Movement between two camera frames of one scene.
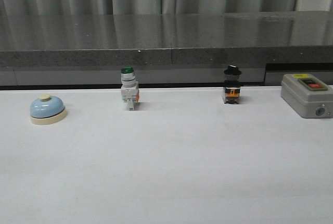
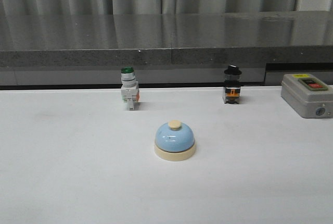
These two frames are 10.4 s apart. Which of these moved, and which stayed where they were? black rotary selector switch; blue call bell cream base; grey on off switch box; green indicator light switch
Moved: blue call bell cream base
Stayed: green indicator light switch; black rotary selector switch; grey on off switch box
